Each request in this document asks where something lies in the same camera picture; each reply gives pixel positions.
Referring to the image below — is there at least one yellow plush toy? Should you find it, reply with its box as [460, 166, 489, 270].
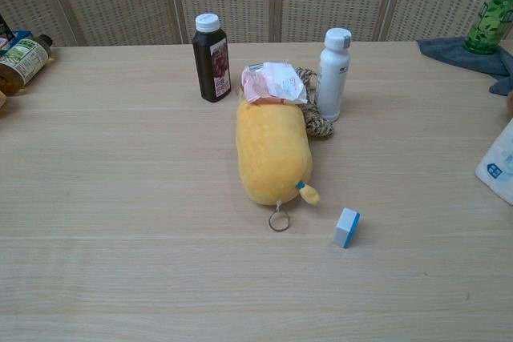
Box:
[234, 84, 321, 207]

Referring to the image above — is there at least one clear plastic snack wrapper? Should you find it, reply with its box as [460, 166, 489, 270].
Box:
[240, 60, 309, 106]

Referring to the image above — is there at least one dark juice bottle white cap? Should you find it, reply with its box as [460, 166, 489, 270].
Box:
[192, 13, 232, 103]

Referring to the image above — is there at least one white plastic bottle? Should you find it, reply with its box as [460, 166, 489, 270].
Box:
[315, 27, 353, 123]

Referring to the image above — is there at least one white blue block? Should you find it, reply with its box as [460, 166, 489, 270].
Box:
[332, 207, 361, 248]

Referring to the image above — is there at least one grey cloth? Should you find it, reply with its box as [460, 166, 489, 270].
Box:
[416, 36, 513, 97]

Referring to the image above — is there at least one white blue plastic pack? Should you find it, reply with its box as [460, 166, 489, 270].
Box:
[475, 117, 513, 195]

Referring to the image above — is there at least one amber bottle green label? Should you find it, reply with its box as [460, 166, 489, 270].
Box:
[0, 34, 54, 97]

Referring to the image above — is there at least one green tea bottle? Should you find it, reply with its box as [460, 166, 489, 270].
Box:
[463, 0, 513, 56]

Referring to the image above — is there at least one blue box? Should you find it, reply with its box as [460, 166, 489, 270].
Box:
[0, 29, 33, 58]

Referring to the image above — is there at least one braided rope toy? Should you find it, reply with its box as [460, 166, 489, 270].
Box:
[295, 66, 335, 139]

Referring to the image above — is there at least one metal key ring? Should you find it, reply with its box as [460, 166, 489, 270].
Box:
[268, 206, 290, 234]

